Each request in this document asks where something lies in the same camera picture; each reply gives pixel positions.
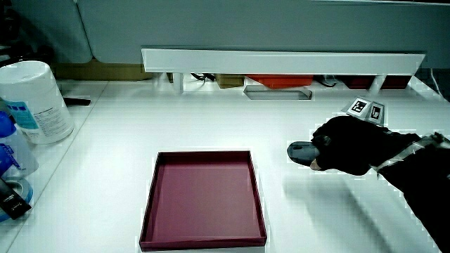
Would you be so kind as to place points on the white wipes canister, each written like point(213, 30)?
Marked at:
point(35, 102)

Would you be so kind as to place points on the small black box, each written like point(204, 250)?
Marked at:
point(10, 204)

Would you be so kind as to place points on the white desk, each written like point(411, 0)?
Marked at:
point(211, 123)

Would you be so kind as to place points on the grey padded panel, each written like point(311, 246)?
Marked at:
point(263, 24)
point(52, 31)

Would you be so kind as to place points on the flat black object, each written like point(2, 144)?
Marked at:
point(76, 101)

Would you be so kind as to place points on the brown cardboard box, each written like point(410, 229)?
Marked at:
point(98, 72)

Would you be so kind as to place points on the maroon shallow box tray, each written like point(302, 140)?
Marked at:
point(205, 200)

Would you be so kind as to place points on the person's right hand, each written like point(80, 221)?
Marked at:
point(348, 147)

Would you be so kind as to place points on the blue tape roll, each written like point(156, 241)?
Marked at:
point(25, 189)

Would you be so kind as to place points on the grey computer mouse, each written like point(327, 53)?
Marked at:
point(299, 153)

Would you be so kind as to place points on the small brown box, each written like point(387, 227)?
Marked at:
point(229, 81)

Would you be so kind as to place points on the clear grey tray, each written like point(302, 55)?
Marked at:
point(277, 93)

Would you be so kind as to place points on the white desk shelf riser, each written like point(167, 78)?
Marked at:
point(281, 63)

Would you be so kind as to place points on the dark red box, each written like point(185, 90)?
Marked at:
point(358, 82)

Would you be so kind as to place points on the clear bottle with blue cap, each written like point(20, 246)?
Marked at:
point(14, 154)

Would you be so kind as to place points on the orange box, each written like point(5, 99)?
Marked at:
point(281, 81)

